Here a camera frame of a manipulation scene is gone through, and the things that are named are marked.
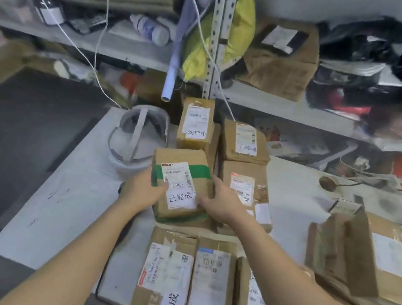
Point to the person's right forearm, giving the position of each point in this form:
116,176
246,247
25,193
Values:
306,304

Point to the rolled pale paper poster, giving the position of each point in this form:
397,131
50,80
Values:
169,84

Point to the cardboard parcel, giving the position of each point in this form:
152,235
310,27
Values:
194,144
192,156
229,143

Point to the black fluffy plastic bag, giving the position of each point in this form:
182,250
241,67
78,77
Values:
376,30

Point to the grey metal shelf rack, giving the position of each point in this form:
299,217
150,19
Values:
288,107

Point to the white crumpled wrapper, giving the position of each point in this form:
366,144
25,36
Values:
73,70

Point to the pink plastic packet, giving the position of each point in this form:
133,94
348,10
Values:
360,109

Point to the person's left forearm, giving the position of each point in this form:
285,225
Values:
65,262

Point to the person's left hand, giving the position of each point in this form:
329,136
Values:
141,192

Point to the person's right hand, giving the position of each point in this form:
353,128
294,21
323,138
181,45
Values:
226,208

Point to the black tape roll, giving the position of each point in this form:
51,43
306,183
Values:
227,84

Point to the grey and black mailer bag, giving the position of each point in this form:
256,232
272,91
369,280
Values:
355,66

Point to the yellow plastic bag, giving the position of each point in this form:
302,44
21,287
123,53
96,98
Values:
244,24

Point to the small orange container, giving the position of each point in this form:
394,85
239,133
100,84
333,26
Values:
129,81

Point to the colourful printed paper box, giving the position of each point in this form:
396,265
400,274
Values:
301,143

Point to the crumpled cardboard box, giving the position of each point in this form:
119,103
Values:
281,75

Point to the black glossy packet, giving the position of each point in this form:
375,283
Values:
86,24

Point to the black rubber mat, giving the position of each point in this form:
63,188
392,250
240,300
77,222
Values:
5,165

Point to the white plastic basket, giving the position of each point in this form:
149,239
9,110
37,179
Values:
358,164

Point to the blurred grey storage rack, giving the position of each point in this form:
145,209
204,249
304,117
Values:
107,46

